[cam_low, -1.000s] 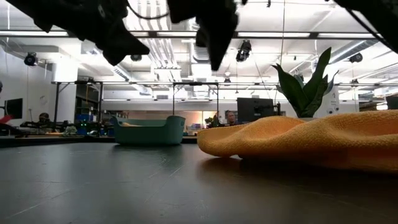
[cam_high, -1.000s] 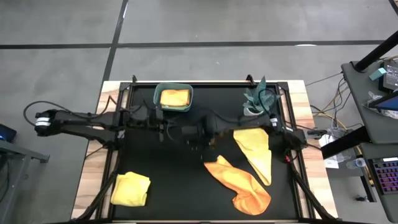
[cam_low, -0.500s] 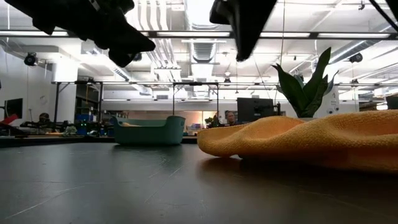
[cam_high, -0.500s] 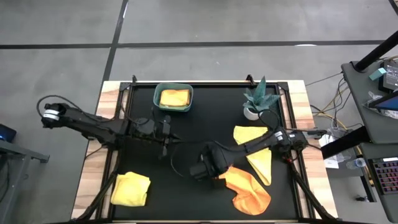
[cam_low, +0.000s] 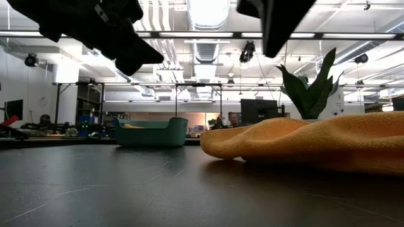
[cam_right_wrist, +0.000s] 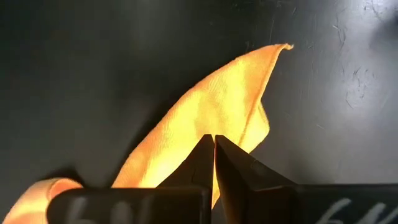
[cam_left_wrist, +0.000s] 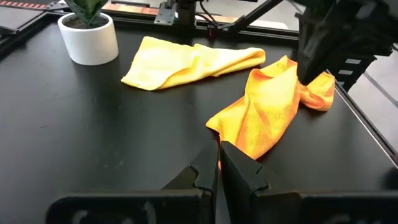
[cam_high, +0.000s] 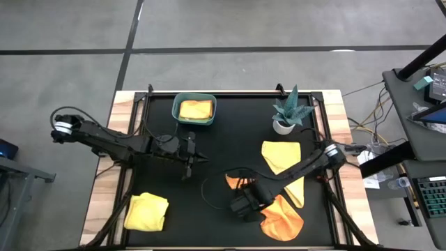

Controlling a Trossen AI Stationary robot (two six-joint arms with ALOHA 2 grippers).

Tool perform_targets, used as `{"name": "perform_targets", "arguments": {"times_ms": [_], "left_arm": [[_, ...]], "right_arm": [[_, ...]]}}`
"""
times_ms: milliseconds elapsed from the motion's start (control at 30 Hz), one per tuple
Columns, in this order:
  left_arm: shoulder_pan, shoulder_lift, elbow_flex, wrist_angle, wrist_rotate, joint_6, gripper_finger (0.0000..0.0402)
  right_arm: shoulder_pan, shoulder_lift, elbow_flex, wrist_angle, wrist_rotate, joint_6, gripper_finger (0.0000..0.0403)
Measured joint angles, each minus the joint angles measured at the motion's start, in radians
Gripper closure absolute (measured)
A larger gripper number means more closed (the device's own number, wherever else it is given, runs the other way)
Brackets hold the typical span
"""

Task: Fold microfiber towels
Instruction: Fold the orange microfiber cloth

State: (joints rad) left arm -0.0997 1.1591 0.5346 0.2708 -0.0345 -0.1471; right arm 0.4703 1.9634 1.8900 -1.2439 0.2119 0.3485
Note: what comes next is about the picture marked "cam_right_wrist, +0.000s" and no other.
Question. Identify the deep orange microfiber towel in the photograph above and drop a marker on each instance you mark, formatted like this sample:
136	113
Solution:
217	102

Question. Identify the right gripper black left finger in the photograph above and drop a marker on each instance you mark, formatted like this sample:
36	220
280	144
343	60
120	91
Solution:
155	205

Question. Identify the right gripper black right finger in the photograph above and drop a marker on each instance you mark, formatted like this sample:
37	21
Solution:
280	202

